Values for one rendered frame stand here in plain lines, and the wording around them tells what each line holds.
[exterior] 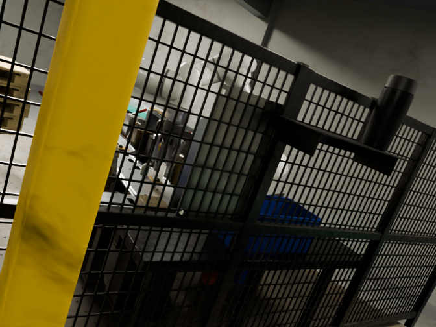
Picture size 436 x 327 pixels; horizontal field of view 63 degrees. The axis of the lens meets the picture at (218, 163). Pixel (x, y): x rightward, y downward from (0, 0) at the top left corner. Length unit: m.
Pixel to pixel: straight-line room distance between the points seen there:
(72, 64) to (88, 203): 0.20
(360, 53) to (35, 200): 4.19
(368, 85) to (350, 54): 0.43
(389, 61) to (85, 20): 4.06
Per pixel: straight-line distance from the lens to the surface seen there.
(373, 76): 4.40
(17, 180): 1.97
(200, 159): 0.77
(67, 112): 0.52
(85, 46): 0.51
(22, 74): 4.04
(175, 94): 1.28
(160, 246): 0.92
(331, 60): 4.59
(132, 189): 1.32
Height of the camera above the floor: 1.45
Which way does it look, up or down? 12 degrees down
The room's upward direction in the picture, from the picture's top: 20 degrees clockwise
